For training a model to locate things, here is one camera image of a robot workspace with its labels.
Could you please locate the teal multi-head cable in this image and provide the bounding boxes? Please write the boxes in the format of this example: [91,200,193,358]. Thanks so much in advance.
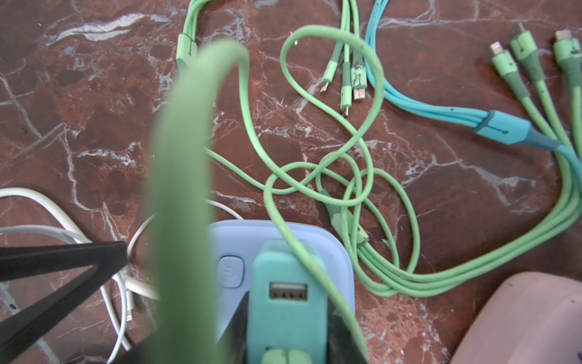
[363,0,582,192]

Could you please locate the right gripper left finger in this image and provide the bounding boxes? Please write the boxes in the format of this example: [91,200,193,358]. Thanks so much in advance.
[217,293,249,363]

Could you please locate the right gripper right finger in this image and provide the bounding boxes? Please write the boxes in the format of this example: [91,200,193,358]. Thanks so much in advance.
[327,302,367,364]

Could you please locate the pink power strip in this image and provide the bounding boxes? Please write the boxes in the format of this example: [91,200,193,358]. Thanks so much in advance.
[451,271,581,363]

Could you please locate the blue power strip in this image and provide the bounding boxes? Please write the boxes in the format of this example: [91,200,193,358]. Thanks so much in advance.
[209,220,356,340]

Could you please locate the white power cord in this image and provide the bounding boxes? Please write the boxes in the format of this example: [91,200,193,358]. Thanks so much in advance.
[0,187,160,301]

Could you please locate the thin white charger cable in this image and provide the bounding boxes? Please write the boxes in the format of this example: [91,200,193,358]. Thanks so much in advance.
[0,199,244,352]

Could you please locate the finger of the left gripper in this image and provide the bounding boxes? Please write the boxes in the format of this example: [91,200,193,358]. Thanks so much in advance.
[1,241,127,362]

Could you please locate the green cable bundle left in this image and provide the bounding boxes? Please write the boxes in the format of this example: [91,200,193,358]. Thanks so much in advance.
[145,0,582,364]

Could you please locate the green charger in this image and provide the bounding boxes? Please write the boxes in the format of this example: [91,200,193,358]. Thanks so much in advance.
[246,240,328,363]

